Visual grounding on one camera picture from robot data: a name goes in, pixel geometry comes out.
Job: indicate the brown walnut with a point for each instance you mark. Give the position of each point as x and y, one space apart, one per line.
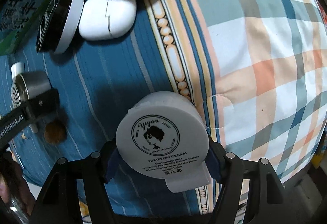
55 132

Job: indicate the plaid checkered sheet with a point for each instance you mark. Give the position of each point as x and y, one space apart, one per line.
255 70

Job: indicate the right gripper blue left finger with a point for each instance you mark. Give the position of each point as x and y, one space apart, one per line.
114 160

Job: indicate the person's hand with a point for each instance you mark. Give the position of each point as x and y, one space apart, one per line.
14 185

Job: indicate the white green tube bottle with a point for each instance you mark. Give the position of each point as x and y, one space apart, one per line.
19 89

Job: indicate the black round tin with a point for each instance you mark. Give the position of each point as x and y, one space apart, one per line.
58 25

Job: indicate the white cream jar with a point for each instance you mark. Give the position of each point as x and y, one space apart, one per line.
163 136

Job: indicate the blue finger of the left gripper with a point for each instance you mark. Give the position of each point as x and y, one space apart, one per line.
42 105

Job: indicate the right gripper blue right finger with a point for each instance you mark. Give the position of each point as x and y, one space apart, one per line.
213 165

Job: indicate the silver puck light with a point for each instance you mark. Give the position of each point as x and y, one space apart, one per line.
36 82

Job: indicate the white earbuds case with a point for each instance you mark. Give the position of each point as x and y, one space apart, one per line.
106 19

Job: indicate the small white cylinder bottle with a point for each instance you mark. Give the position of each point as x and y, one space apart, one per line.
198 177

